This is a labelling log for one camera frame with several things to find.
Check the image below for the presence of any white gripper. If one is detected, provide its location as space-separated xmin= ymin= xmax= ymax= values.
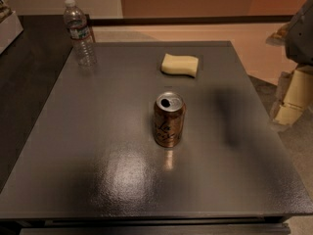
xmin=266 ymin=0 xmax=313 ymax=126

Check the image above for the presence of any orange soda can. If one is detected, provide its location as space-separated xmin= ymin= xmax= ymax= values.
xmin=154 ymin=91 xmax=186 ymax=148

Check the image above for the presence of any yellow sponge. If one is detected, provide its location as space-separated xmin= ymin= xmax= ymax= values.
xmin=160 ymin=54 xmax=199 ymax=77

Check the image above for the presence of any clear plastic water bottle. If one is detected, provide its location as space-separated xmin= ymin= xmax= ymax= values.
xmin=64 ymin=0 xmax=97 ymax=67

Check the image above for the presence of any white box at left edge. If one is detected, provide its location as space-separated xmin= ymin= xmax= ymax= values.
xmin=0 ymin=12 xmax=23 ymax=54

